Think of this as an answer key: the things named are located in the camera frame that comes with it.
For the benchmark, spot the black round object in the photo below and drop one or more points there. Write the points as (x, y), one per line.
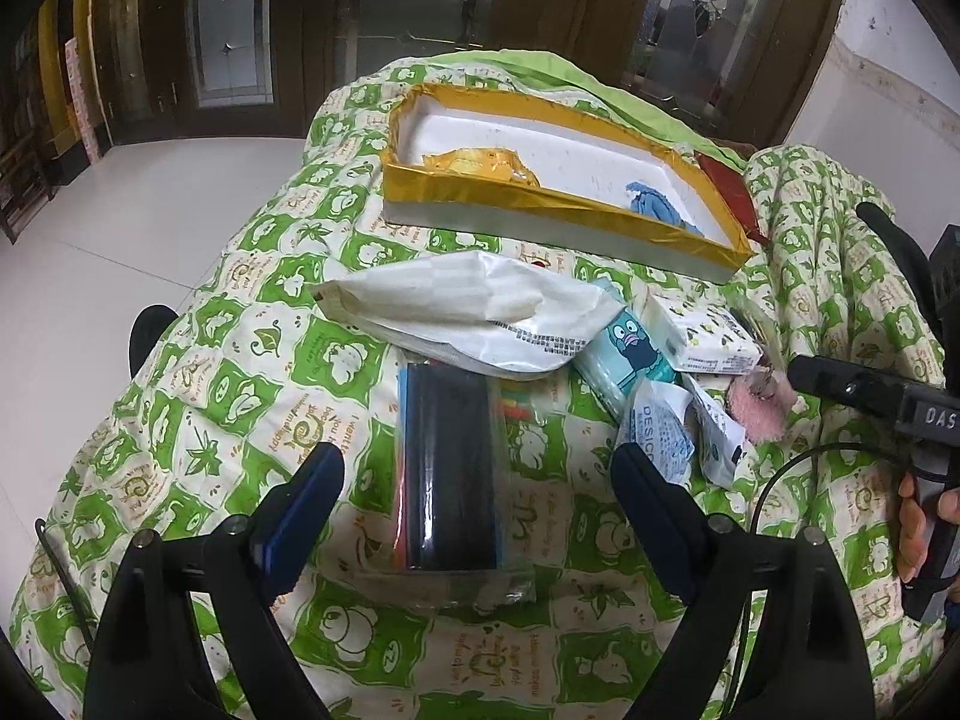
(150, 337)

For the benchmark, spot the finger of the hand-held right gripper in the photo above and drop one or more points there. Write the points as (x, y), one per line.
(847, 388)
(904, 255)

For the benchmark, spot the teal cartoon tissue pack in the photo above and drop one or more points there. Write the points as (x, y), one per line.
(630, 356)

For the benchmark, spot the bag of coloured tubes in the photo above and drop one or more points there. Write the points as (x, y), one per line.
(516, 409)

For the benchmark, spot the crumpled gold foil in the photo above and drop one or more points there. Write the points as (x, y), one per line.
(480, 163)

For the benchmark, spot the white desiccant packet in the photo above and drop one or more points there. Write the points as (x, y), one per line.
(660, 431)

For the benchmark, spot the black item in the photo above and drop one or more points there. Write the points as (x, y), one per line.
(454, 472)

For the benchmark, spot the person's right hand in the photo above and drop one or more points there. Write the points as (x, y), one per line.
(909, 532)

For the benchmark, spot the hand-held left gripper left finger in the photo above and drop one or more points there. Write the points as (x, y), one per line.
(300, 514)

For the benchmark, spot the red packet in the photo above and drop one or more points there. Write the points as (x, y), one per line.
(731, 191)

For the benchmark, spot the white box with yellow rim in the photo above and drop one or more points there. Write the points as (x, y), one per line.
(570, 157)

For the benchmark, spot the green printed quilt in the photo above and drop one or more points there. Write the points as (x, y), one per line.
(225, 405)

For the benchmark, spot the wooden door with glass panel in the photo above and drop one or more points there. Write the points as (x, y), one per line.
(720, 37)
(420, 7)
(225, 22)

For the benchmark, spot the small white printed packet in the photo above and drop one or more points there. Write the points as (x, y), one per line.
(718, 439)

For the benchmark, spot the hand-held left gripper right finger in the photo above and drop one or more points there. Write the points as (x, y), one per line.
(654, 514)

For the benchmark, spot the white plastic wrapper bag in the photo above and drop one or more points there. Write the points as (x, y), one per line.
(450, 300)

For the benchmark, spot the white lemon-print tissue pack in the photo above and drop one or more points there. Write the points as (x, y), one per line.
(712, 337)

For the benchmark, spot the blue fluffy cloth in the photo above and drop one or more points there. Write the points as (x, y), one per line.
(656, 204)

